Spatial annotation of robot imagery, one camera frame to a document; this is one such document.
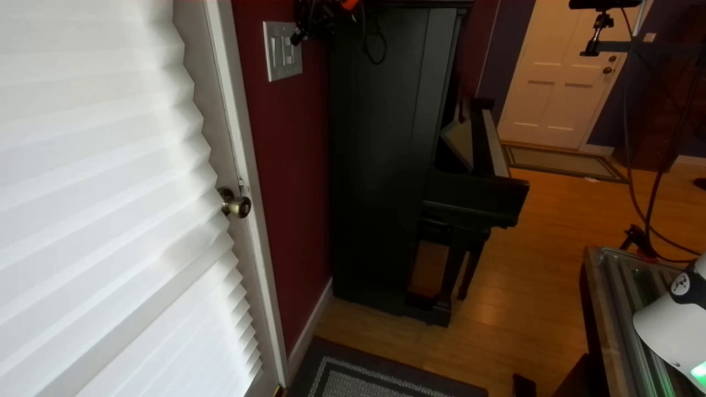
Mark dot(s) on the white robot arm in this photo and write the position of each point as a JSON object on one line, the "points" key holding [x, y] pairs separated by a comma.
{"points": [[675, 331]]}

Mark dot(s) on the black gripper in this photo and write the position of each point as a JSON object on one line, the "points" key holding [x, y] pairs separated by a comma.
{"points": [[327, 14]]}

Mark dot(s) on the brown bordered floor mat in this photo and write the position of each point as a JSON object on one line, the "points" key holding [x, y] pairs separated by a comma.
{"points": [[565, 162]]}

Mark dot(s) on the white pleated window blind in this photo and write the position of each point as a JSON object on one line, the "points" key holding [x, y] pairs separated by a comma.
{"points": [[101, 200]]}

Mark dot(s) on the white wall switch plate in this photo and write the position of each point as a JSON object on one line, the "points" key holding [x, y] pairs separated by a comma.
{"points": [[278, 52]]}

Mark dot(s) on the metal framed robot table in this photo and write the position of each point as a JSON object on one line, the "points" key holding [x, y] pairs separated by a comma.
{"points": [[610, 331]]}

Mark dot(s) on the white entrance door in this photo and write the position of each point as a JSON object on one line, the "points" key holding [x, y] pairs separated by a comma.
{"points": [[200, 59]]}

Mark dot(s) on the dark brown wooden cabinet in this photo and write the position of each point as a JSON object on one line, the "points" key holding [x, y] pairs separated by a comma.
{"points": [[661, 110]]}

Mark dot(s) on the white rocker switch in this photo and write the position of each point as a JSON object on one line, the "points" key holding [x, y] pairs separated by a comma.
{"points": [[274, 49], [286, 54]]}

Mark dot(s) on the brass door knob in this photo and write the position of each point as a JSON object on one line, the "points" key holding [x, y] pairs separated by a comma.
{"points": [[237, 205]]}

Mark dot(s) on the small round door knob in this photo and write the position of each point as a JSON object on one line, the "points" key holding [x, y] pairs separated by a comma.
{"points": [[610, 70]]}

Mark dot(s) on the dark grey doormat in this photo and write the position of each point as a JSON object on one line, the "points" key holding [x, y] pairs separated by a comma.
{"points": [[367, 378]]}

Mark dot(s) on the tan music sheet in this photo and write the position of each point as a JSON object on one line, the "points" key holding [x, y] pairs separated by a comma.
{"points": [[458, 143]]}

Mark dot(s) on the black upright piano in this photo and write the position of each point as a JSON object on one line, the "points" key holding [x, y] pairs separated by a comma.
{"points": [[381, 147]]}

